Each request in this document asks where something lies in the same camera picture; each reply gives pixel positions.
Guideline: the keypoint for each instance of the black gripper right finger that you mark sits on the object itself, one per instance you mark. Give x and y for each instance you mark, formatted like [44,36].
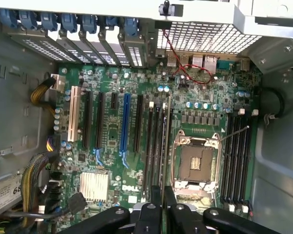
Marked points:
[180,219]

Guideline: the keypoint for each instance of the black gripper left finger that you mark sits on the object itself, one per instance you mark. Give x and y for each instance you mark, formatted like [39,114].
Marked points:
[146,219]

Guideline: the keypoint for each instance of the black RAM slot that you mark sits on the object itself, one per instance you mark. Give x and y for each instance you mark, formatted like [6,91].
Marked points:
[226,161]
[245,161]
[171,122]
[156,146]
[147,151]
[239,161]
[233,161]

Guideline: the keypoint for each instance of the metal CPU socket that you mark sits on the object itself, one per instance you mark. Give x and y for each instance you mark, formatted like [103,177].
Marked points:
[197,161]

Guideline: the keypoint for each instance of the silver finned heatsink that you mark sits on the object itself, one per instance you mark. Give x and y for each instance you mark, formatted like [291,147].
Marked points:
[94,186]

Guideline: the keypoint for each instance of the green Dell motherboard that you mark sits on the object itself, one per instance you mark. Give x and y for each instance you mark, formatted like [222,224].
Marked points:
[112,136]

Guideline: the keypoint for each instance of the blue expansion slot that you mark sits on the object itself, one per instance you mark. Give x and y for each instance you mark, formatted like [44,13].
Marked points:
[125,124]

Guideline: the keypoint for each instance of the thin metal locking lever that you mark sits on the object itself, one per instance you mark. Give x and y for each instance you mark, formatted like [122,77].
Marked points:
[234,133]

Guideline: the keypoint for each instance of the silver metal PC case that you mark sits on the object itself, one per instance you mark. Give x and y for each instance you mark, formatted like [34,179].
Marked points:
[278,170]

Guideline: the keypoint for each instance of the long black expansion slot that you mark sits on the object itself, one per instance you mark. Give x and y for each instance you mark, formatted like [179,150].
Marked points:
[88,119]
[100,119]

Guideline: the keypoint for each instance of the short black expansion slot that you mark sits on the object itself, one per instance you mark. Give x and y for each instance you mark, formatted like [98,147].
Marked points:
[114,101]

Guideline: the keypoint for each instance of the white expansion slot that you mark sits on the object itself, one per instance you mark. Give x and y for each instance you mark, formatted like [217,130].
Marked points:
[73,114]

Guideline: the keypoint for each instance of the power supply with white label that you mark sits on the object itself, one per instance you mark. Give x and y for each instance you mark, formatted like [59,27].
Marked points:
[2,195]

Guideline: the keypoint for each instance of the white power connector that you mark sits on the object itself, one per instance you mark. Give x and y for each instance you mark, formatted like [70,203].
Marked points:
[58,82]

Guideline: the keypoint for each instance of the perforated metal slot cover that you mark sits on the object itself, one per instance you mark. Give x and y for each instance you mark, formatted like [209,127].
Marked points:
[39,47]
[134,54]

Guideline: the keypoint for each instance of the blue card retention clip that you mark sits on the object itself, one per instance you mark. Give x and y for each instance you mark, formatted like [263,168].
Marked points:
[131,26]
[48,21]
[7,18]
[111,21]
[27,20]
[89,24]
[69,22]

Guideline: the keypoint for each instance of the black intrusion switch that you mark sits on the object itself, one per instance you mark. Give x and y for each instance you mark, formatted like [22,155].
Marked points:
[166,8]

